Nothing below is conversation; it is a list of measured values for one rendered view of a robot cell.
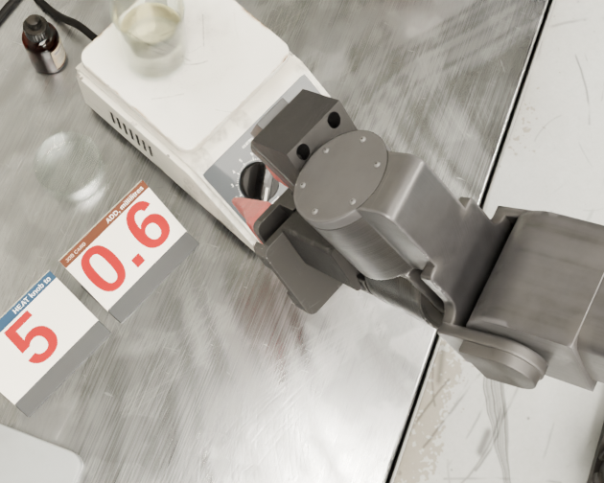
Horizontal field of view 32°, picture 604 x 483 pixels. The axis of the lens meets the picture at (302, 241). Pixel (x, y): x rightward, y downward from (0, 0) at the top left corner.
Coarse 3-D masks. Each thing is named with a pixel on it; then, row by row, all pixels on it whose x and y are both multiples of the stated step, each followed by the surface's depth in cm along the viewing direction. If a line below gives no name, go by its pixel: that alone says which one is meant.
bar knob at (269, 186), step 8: (248, 168) 81; (256, 168) 81; (264, 168) 80; (248, 176) 81; (256, 176) 81; (264, 176) 80; (272, 176) 80; (248, 184) 81; (256, 184) 81; (264, 184) 80; (272, 184) 82; (248, 192) 81; (256, 192) 80; (264, 192) 80; (272, 192) 82; (264, 200) 80
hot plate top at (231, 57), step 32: (192, 0) 81; (224, 0) 81; (192, 32) 81; (224, 32) 81; (256, 32) 81; (96, 64) 79; (192, 64) 80; (224, 64) 80; (256, 64) 80; (128, 96) 79; (160, 96) 79; (192, 96) 79; (224, 96) 79; (160, 128) 78; (192, 128) 78
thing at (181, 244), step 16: (128, 192) 82; (112, 208) 81; (96, 224) 81; (80, 240) 80; (176, 240) 84; (192, 240) 84; (160, 256) 84; (176, 256) 84; (144, 272) 83; (160, 272) 84; (128, 288) 83; (144, 288) 83; (112, 304) 83; (128, 304) 83
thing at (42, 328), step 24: (48, 288) 80; (24, 312) 79; (48, 312) 80; (72, 312) 81; (0, 336) 78; (24, 336) 79; (48, 336) 80; (0, 360) 79; (24, 360) 80; (0, 384) 79; (24, 384) 80
